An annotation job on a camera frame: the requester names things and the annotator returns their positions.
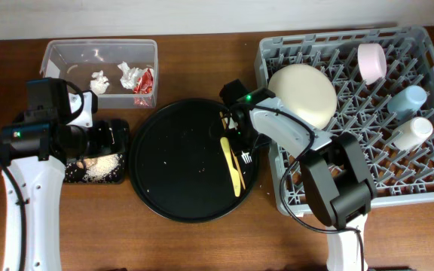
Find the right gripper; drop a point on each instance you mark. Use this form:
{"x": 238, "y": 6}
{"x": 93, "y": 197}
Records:
{"x": 261, "y": 141}

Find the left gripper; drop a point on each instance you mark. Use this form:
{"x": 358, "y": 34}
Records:
{"x": 93, "y": 128}

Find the white plastic fork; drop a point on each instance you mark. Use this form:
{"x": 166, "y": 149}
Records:
{"x": 246, "y": 157}

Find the wooden chopstick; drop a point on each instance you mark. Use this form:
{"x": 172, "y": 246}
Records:
{"x": 237, "y": 166}

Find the rice and food scraps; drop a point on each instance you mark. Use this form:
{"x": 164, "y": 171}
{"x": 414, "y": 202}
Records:
{"x": 109, "y": 169}

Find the white tissue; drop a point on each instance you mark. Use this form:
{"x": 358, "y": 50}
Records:
{"x": 100, "y": 83}
{"x": 130, "y": 76}

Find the beige large bowl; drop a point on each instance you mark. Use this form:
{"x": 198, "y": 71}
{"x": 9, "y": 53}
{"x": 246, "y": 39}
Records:
{"x": 307, "y": 92}

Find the red snack wrapper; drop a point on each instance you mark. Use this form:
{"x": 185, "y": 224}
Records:
{"x": 144, "y": 87}

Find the pink small bowl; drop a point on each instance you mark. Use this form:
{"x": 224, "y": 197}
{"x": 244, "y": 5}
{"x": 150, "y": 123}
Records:
{"x": 372, "y": 62}

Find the light blue plastic cup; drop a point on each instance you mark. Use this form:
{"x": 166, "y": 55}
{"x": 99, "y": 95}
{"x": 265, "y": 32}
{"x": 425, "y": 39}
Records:
{"x": 407, "y": 102}

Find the white plastic cup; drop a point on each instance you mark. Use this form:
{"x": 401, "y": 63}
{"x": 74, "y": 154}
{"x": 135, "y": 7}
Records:
{"x": 413, "y": 133}

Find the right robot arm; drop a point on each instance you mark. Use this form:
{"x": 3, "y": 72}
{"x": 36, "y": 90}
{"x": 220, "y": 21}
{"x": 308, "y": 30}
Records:
{"x": 338, "y": 185}

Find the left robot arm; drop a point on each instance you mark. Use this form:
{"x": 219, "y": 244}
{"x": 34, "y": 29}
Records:
{"x": 54, "y": 130}

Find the clear plastic waste bin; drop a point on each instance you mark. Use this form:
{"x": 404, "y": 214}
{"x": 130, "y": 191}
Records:
{"x": 79, "y": 60}

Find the grey dishwasher rack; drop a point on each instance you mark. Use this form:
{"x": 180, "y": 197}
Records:
{"x": 401, "y": 177}

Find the yellow plastic knife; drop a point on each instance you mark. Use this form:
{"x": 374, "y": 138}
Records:
{"x": 235, "y": 178}

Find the black rectangular tray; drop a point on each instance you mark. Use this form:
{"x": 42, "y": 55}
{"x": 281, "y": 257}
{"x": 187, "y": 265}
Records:
{"x": 121, "y": 135}

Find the round black serving tray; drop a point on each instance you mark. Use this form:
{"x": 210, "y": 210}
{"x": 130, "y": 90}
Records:
{"x": 177, "y": 167}

